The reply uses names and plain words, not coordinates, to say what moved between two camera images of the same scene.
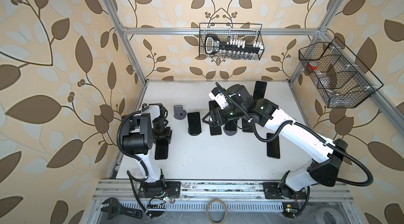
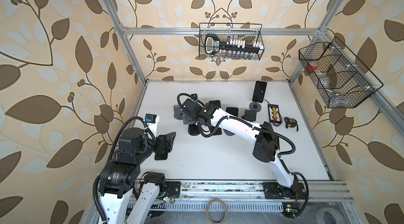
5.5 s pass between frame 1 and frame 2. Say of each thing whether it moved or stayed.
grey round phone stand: stayed
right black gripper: moved
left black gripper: moved
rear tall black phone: stayed
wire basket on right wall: stayed
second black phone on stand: stayed
